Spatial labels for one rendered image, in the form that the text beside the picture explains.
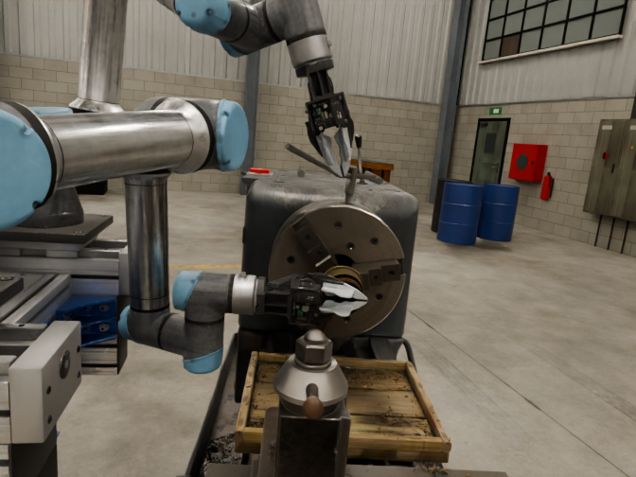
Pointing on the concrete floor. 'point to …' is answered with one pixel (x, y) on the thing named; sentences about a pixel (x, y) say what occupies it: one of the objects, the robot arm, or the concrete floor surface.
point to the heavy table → (375, 167)
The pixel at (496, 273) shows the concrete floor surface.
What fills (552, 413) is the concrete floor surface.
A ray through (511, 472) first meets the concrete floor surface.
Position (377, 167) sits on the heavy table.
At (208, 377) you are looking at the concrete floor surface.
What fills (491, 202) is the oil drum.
